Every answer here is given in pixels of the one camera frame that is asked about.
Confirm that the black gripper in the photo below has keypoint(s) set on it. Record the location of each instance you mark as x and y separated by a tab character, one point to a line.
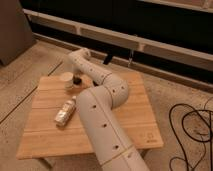
77	80

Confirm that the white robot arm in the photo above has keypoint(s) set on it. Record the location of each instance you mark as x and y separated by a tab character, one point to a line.
113	148

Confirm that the small plastic bottle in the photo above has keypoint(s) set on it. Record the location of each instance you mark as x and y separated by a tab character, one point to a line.
65	112

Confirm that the grey cabinet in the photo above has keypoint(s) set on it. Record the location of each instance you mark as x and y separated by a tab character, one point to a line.
15	33

